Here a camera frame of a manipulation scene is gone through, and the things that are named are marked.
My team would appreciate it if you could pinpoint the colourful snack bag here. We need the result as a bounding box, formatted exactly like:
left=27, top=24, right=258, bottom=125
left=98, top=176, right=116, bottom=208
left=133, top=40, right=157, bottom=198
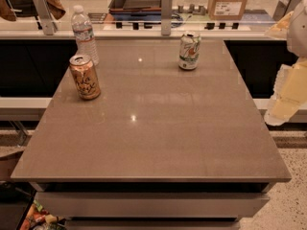
left=17, top=200, right=67, bottom=230

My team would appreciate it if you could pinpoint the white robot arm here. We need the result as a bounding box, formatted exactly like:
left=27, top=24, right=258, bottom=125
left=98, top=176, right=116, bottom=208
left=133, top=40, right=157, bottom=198
left=264, top=0, right=307, bottom=126

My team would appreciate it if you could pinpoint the right metal glass bracket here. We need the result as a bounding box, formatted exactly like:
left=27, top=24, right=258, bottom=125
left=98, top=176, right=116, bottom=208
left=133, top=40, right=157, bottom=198
left=272, top=0, right=302, bottom=21

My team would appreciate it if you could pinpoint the grey table drawer front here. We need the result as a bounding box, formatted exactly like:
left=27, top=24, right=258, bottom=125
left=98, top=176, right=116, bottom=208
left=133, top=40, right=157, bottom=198
left=36, top=192, right=270, bottom=219

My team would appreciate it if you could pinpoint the brown hanging jacket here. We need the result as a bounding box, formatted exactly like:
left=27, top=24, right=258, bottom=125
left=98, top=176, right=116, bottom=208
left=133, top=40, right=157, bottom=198
left=0, top=0, right=65, bottom=21

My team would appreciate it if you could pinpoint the clear plastic water bottle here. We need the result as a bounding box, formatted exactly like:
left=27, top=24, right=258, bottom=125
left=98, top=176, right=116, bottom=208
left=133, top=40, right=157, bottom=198
left=71, top=5, right=99, bottom=65

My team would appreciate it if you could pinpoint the middle metal glass bracket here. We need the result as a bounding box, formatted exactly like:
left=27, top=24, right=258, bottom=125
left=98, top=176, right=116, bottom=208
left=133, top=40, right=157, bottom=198
left=161, top=0, right=173, bottom=35

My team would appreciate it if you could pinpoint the cardboard box with label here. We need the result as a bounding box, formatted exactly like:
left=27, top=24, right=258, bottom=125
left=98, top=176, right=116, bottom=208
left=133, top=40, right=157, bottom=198
left=207, top=0, right=248, bottom=20

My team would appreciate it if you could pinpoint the orange LaCroix can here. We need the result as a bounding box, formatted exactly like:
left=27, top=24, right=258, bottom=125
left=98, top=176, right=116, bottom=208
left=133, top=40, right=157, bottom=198
left=69, top=55, right=101, bottom=100

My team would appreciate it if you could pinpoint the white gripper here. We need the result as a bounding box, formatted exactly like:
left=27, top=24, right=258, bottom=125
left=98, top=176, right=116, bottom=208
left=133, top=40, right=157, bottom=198
left=264, top=11, right=307, bottom=126

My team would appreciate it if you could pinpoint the left metal glass bracket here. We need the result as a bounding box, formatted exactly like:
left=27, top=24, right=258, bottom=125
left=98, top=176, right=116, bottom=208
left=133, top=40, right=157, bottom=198
left=33, top=0, right=58, bottom=35

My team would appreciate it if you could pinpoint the metal glass bracket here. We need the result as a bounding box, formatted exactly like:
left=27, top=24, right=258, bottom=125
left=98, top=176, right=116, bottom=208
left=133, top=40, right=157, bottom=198
left=272, top=0, right=302, bottom=21
left=161, top=0, right=173, bottom=35
left=33, top=0, right=58, bottom=35

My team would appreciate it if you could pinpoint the white green 7up can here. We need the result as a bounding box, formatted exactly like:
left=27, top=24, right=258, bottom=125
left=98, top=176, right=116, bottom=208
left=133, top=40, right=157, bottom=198
left=178, top=31, right=201, bottom=70

